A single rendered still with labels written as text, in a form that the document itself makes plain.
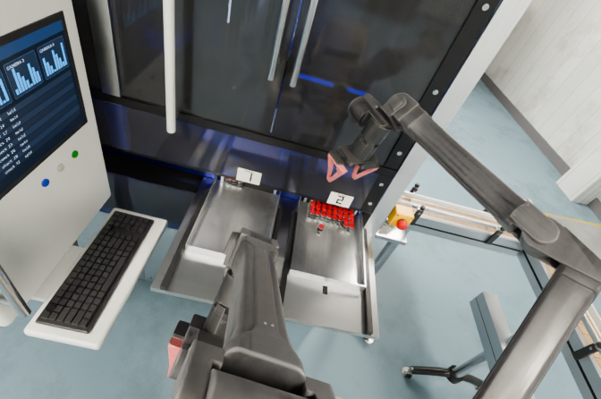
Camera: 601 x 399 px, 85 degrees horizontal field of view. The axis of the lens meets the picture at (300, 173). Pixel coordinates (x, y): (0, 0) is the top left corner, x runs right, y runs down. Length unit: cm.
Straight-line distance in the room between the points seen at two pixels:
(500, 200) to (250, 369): 54
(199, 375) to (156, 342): 172
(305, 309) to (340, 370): 98
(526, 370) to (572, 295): 13
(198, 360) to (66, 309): 92
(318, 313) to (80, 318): 67
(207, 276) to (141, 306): 98
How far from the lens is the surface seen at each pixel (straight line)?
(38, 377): 202
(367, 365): 211
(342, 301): 114
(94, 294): 116
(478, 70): 99
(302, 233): 123
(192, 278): 109
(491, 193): 70
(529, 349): 66
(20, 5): 90
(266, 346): 28
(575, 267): 66
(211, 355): 26
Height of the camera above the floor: 184
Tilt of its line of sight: 41 degrees down
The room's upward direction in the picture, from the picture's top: 19 degrees clockwise
